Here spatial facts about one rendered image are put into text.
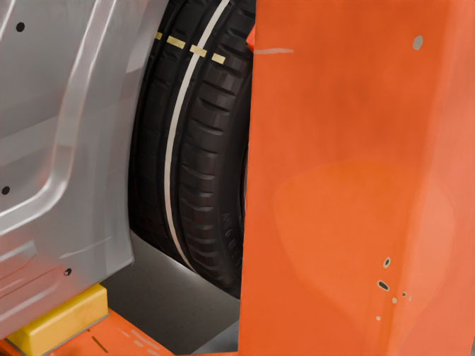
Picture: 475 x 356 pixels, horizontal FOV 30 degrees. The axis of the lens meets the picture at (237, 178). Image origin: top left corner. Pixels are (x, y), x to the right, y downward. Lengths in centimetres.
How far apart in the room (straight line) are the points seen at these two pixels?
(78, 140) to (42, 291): 21
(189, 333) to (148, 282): 23
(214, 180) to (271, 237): 48
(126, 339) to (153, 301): 110
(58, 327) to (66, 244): 13
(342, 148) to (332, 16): 10
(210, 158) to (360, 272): 54
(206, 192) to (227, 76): 16
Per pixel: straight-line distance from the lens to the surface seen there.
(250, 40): 112
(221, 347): 190
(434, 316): 74
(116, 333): 127
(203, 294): 237
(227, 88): 116
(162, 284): 241
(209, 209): 122
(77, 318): 125
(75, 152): 110
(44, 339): 123
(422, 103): 58
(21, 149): 108
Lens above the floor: 154
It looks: 33 degrees down
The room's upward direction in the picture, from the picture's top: 3 degrees clockwise
